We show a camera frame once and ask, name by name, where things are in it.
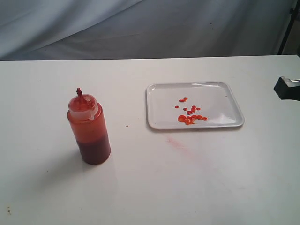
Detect red sauce squeeze bottle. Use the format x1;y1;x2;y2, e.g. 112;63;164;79
67;88;111;165

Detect red sauce drops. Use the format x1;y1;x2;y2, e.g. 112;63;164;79
174;96;209;126

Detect black tripod stand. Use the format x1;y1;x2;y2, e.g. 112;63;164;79
277;0;300;55

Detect white rectangular plastic tray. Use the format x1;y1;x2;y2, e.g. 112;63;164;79
146;82;245;130

